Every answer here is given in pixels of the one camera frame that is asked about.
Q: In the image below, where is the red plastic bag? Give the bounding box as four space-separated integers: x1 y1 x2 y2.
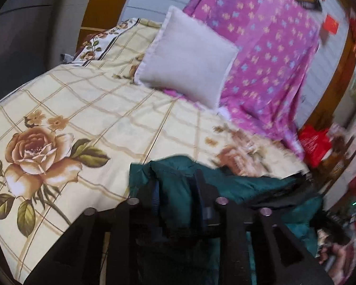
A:
298 125 333 168

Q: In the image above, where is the wooden post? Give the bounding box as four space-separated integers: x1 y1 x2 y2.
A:
305 27 356 131

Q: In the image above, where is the floral checked bed sheet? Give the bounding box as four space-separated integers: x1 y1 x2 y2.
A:
0 18 309 284

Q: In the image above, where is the green puffer jacket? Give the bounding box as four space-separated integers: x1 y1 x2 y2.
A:
129 154 324 285

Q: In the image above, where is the red paper sticker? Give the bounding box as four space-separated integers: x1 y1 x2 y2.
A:
323 15 340 34

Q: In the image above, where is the white pillow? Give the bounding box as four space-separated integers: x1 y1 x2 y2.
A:
133 5 239 110

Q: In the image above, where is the person's right hand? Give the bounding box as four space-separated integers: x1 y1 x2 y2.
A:
320 237 356 275

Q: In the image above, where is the purple floral blanket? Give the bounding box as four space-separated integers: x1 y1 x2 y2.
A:
160 0 321 161

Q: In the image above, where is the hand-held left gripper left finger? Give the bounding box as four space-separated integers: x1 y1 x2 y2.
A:
24 181 167 285

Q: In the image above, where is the wooden door frame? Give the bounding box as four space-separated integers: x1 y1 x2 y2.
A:
80 0 137 36

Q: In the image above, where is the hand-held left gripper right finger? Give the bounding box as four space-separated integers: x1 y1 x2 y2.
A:
194 169 334 285

